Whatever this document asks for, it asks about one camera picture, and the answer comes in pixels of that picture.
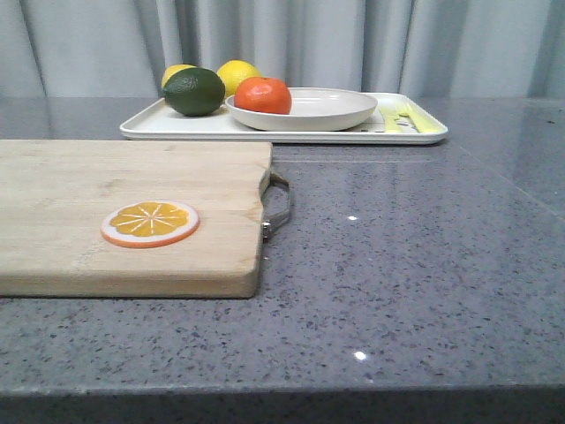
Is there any whole orange fruit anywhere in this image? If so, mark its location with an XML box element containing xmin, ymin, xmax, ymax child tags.
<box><xmin>234</xmin><ymin>77</ymin><xmax>292</xmax><ymax>115</ymax></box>

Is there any metal cutting board handle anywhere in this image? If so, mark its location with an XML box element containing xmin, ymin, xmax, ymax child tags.
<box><xmin>260</xmin><ymin>171</ymin><xmax>292</xmax><ymax>241</ymax></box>

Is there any yellow lemon right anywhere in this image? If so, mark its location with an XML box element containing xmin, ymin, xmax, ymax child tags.
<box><xmin>217</xmin><ymin>60</ymin><xmax>262</xmax><ymax>97</ymax></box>

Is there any orange slice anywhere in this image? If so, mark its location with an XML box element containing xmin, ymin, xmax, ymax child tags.
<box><xmin>101</xmin><ymin>200</ymin><xmax>200</xmax><ymax>248</ymax></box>

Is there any yellow plastic knife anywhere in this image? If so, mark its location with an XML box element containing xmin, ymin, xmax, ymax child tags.
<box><xmin>379</xmin><ymin>104</ymin><xmax>403</xmax><ymax>133</ymax></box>

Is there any cream round plate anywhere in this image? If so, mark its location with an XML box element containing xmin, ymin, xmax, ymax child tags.
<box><xmin>225</xmin><ymin>87</ymin><xmax>378</xmax><ymax>132</ymax></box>

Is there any grey curtain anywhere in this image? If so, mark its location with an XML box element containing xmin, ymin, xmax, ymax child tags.
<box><xmin>1</xmin><ymin>1</ymin><xmax>564</xmax><ymax>98</ymax></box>

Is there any wooden cutting board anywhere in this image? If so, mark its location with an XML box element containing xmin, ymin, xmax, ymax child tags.
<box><xmin>1</xmin><ymin>140</ymin><xmax>272</xmax><ymax>298</ymax></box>

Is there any yellow lemon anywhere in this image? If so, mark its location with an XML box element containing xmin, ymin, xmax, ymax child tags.
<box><xmin>161</xmin><ymin>64</ymin><xmax>194</xmax><ymax>87</ymax></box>
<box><xmin>217</xmin><ymin>60</ymin><xmax>262</xmax><ymax>97</ymax></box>

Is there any white rectangular tray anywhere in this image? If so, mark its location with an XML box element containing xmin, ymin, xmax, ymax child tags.
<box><xmin>120</xmin><ymin>93</ymin><xmax>448</xmax><ymax>146</ymax></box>

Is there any green lime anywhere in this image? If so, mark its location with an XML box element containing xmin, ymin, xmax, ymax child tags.
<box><xmin>162</xmin><ymin>67</ymin><xmax>226</xmax><ymax>117</ymax></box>

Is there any yellow plastic fork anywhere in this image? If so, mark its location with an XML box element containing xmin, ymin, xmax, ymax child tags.
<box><xmin>395</xmin><ymin>102</ymin><xmax>440</xmax><ymax>133</ymax></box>

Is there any yellow lemon left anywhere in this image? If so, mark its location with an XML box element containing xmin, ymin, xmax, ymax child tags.
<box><xmin>161</xmin><ymin>64</ymin><xmax>194</xmax><ymax>87</ymax></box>

